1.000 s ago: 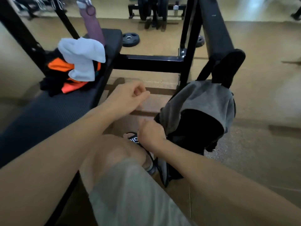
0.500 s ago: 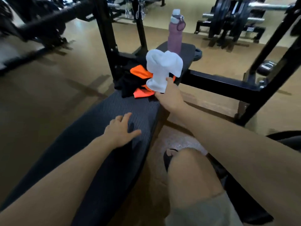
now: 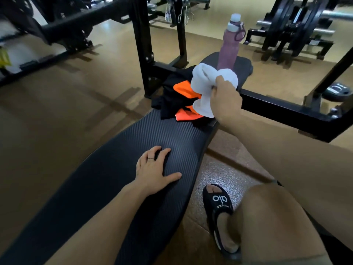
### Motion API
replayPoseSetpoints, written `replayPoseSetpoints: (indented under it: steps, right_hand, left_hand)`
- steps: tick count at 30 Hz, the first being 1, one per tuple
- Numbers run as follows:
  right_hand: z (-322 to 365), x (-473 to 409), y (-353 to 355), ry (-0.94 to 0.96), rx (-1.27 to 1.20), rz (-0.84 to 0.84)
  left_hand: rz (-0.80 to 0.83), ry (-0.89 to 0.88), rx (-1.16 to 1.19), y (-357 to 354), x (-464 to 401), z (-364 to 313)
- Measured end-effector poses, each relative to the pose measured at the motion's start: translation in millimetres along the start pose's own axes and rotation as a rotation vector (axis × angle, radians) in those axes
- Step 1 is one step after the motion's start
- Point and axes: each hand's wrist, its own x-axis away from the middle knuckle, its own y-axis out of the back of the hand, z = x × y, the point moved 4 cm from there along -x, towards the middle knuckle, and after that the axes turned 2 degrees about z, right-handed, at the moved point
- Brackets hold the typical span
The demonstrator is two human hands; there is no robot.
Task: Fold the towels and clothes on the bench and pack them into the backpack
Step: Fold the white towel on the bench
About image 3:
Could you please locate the yellow safety catch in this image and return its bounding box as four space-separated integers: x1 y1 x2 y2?
0 46 11 68

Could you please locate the person's left hand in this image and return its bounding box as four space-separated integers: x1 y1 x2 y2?
133 145 183 197

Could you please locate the black orange jacket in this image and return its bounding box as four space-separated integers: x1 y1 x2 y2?
151 66 218 127

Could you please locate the black weight plate grey print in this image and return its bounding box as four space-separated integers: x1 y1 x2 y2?
321 82 353 102

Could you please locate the pink water bottle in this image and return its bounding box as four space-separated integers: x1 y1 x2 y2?
217 13 246 71

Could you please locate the black ribbed bench pad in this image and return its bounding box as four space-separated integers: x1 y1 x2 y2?
0 51 254 265

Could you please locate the person's right hand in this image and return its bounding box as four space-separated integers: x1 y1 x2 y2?
210 75 243 125

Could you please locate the white towel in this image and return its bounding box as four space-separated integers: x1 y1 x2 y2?
190 63 239 119

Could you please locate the dark grey backpack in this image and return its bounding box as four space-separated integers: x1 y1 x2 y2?
275 180 353 265

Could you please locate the black right slipper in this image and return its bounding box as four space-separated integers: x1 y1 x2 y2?
202 184 242 261

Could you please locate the person's left forearm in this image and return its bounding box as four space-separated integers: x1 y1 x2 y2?
45 182 149 265

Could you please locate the black steel bench frame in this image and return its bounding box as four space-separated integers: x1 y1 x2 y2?
129 0 353 143

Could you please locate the person's right forearm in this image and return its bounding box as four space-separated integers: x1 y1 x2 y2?
220 113 353 250

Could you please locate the rack of black weight plates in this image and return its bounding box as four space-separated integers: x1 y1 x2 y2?
244 0 353 64

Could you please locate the black power rack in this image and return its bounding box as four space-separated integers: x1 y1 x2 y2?
0 0 133 87

